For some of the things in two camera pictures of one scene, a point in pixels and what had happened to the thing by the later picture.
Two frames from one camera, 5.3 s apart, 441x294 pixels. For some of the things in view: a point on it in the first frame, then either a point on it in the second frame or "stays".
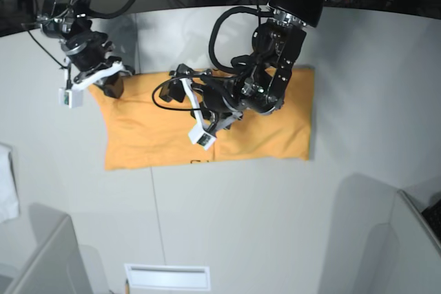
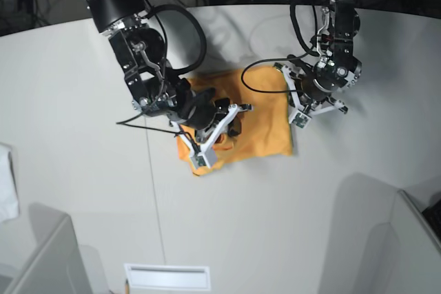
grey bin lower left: [40, 253] stays
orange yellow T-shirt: [140, 130] -> [262, 93]
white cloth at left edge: [9, 206] stays
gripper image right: [220, 100] -> [326, 78]
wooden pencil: [127, 287] stays
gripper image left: [86, 51] -> [200, 109]
